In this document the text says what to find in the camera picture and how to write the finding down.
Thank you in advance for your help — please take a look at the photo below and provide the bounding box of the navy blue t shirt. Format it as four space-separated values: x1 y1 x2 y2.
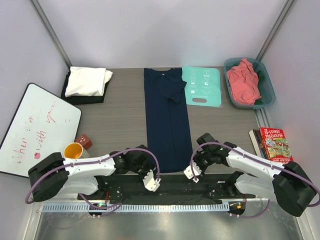
144 68 193 174

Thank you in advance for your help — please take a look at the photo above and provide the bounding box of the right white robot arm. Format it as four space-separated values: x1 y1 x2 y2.
183 133 320 217

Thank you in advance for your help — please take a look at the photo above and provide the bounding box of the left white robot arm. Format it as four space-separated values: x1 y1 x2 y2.
25 145 161 205

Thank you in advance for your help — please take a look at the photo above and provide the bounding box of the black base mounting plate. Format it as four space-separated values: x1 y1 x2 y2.
85 171 255 206

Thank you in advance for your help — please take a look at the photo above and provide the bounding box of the book under red book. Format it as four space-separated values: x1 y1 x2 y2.
248 129 268 159

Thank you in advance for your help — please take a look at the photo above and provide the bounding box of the small red brown block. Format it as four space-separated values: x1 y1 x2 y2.
75 134 93 150

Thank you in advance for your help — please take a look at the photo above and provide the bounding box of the white mug orange inside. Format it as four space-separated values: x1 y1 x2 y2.
63 142 90 159

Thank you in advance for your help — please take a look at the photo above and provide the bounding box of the teal instruction mat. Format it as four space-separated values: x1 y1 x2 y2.
182 66 222 108

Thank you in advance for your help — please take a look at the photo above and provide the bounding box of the red storey house book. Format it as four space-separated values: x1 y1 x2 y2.
259 127 294 164

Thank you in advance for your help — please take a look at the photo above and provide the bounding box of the folded black t shirt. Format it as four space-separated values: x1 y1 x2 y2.
60 71 110 106

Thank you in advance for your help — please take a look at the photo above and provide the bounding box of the teal plastic bin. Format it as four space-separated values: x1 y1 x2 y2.
224 57 276 110

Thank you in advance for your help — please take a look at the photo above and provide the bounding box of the pink crumpled t shirt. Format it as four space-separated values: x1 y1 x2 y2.
226 58 262 105

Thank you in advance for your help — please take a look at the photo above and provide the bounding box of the green t shirt in bin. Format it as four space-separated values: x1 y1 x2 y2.
254 70 267 105

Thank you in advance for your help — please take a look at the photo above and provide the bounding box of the folded white t shirt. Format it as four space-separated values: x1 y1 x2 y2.
64 66 113 97

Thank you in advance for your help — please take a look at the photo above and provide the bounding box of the white dry-erase board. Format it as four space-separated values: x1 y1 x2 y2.
0 83 82 178

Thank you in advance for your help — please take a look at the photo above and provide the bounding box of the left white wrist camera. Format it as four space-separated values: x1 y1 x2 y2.
142 170 160 192

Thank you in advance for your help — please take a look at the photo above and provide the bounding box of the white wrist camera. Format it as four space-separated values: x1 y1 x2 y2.
183 162 202 183
142 170 160 192

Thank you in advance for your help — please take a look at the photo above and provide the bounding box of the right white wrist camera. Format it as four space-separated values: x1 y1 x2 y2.
183 162 202 183

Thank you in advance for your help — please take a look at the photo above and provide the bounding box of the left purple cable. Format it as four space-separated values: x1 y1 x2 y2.
24 147 161 218

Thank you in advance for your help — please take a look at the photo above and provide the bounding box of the purple cable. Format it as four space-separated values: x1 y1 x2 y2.
24 147 161 218
189 141 320 220

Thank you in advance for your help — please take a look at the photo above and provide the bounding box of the perforated white cable duct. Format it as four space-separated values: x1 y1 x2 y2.
42 202 230 213

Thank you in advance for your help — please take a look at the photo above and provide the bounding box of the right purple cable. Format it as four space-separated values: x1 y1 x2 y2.
189 141 320 220

